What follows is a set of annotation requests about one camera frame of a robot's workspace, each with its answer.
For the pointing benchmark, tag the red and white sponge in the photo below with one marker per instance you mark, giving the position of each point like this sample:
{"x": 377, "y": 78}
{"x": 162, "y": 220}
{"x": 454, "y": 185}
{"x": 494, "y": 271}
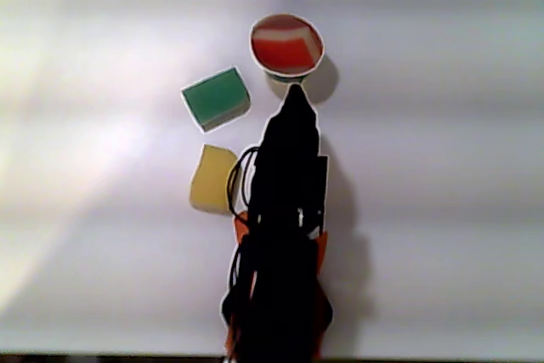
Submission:
{"x": 282, "y": 52}

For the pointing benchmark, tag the white paper cup green band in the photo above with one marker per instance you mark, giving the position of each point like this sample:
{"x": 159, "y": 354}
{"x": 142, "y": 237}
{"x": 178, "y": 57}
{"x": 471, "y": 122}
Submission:
{"x": 285, "y": 78}

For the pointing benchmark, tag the orange tape strip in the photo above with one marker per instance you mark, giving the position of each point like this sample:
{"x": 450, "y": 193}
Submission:
{"x": 241, "y": 229}
{"x": 321, "y": 250}

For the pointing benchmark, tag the yellow and white sponge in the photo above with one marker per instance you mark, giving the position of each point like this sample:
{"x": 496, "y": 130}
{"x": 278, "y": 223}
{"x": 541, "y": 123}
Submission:
{"x": 210, "y": 180}

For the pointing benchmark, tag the green and white sponge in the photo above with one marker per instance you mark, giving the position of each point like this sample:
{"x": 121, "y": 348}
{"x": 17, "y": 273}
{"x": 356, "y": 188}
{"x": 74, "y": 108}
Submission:
{"x": 214, "y": 97}

